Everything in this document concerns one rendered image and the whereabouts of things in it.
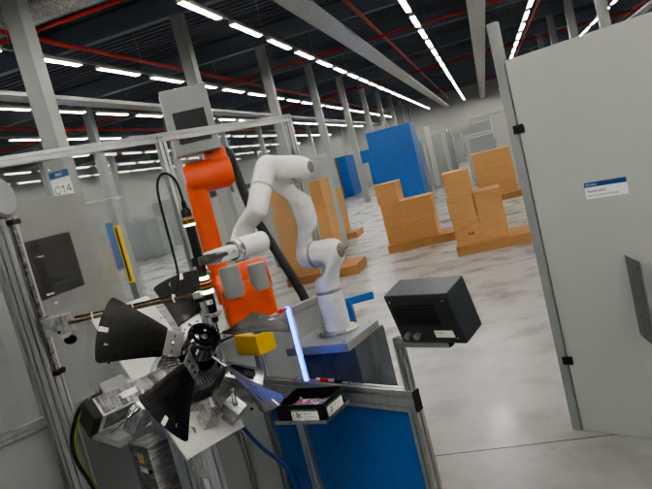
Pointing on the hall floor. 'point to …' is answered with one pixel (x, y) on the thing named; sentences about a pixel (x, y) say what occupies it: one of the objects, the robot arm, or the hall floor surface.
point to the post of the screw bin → (309, 456)
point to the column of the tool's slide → (52, 394)
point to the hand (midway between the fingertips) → (199, 261)
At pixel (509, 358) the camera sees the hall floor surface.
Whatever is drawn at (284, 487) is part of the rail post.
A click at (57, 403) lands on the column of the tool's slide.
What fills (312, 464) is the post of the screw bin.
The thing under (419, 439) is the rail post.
